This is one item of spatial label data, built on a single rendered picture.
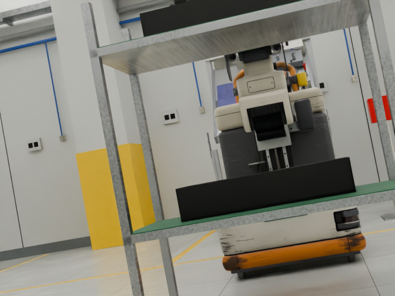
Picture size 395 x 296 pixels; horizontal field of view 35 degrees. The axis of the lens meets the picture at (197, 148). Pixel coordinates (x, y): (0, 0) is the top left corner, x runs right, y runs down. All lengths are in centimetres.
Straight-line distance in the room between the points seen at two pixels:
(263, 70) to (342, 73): 322
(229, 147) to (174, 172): 309
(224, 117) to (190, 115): 304
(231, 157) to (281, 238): 55
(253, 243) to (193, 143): 343
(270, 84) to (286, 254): 76
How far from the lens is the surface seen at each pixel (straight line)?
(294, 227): 278
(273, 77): 286
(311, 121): 294
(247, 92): 287
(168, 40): 198
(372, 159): 604
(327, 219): 278
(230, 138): 312
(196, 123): 614
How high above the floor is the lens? 49
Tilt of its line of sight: 3 degrees up
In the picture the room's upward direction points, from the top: 11 degrees counter-clockwise
